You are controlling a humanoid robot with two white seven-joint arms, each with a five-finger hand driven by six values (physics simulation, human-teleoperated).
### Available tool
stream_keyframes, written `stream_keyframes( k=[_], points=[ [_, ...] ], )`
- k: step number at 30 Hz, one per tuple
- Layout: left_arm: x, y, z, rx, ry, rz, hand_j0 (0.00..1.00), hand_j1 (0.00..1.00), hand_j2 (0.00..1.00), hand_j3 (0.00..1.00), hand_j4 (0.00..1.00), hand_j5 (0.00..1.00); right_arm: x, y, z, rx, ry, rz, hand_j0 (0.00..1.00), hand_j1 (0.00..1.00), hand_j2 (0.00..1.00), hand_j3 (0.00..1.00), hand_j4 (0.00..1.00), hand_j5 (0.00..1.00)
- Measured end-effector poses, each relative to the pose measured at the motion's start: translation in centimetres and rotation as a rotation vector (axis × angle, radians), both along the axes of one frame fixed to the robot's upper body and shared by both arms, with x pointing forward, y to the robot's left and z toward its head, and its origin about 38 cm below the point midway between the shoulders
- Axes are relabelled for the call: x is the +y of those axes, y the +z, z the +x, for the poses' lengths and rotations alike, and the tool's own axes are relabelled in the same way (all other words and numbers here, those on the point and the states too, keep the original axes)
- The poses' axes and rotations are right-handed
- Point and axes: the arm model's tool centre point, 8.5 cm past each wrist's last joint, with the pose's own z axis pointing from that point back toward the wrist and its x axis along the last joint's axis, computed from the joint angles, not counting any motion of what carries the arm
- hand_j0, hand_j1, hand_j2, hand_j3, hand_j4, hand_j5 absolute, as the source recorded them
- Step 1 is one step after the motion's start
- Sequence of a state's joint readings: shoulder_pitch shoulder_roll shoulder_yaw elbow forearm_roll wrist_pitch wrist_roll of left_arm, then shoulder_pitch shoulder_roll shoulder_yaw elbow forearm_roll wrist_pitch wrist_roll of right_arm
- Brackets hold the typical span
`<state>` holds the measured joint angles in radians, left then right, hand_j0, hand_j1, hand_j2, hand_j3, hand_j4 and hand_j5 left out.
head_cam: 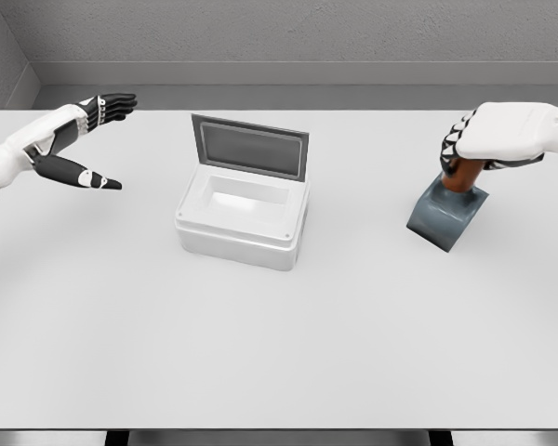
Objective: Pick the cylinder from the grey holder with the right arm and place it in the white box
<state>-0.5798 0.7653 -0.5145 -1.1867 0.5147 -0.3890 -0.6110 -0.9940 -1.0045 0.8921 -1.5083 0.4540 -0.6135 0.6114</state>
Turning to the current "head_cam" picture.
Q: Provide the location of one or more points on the white box with open lid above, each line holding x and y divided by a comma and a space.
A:
246, 200

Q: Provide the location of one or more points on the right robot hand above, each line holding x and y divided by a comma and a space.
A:
497, 132

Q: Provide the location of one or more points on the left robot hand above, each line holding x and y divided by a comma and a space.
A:
51, 130

